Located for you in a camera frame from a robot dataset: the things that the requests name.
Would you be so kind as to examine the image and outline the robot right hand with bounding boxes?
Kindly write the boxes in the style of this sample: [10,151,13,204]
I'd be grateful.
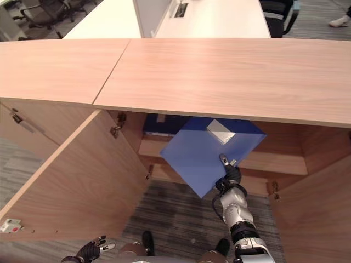
[219,153,242,186]

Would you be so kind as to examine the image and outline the robot left leg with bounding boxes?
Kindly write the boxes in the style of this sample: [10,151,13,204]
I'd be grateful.
[118,242,148,258]

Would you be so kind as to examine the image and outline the open wooden cabinet door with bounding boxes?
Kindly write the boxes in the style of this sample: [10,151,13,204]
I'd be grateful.
[268,163,351,263]

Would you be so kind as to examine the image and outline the wooden office cabinet, closed door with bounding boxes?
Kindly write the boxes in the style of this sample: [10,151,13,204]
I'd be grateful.
[0,38,132,160]

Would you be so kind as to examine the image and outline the white office desk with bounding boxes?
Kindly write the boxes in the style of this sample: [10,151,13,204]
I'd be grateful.
[62,0,143,39]

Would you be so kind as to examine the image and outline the dark blue folder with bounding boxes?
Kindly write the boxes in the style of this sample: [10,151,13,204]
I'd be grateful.
[143,114,190,137]

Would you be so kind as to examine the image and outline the open wooden door with lock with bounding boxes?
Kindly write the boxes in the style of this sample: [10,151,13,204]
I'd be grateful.
[0,108,153,242]

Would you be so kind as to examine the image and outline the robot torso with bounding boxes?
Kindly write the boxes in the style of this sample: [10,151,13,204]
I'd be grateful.
[120,254,234,263]

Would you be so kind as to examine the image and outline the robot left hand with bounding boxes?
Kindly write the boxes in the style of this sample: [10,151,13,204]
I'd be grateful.
[76,235,116,260]

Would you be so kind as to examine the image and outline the white desk with cable tray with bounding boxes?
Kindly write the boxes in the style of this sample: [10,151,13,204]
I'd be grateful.
[154,0,272,39]

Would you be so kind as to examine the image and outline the grey desk cable tray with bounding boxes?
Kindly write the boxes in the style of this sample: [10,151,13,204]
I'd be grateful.
[169,3,190,20]

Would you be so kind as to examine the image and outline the blue folder with white label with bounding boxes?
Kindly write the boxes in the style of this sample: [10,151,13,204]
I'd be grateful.
[159,117,268,199]

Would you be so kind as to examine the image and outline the grey office chair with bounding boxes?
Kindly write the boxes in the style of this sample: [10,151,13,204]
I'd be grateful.
[60,0,98,23]
[19,0,65,39]

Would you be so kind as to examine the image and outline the white door lock, red dot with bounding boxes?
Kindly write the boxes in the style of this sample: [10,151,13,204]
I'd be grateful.
[0,218,24,234]

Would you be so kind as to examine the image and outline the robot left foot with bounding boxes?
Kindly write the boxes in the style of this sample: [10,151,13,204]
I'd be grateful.
[141,230,155,257]

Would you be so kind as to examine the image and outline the black and blue office chair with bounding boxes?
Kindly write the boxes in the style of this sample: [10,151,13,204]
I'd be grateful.
[259,0,302,38]

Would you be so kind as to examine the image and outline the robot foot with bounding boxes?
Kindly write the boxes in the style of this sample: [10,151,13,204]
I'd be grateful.
[215,238,231,256]
[141,230,155,257]

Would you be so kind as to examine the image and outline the metal cabinet lock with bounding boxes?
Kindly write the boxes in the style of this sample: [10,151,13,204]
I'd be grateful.
[10,108,23,123]

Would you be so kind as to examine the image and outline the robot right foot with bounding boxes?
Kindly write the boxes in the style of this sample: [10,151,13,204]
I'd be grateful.
[215,238,231,256]

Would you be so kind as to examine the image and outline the wooden office cabinet, open doors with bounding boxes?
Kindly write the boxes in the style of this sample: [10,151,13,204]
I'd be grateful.
[92,38,351,198]

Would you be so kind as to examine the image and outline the person's white shoe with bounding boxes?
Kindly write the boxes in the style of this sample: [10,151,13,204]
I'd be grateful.
[329,14,351,28]

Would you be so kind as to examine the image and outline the white desk divider panel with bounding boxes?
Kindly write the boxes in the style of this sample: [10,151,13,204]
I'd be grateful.
[132,0,177,38]

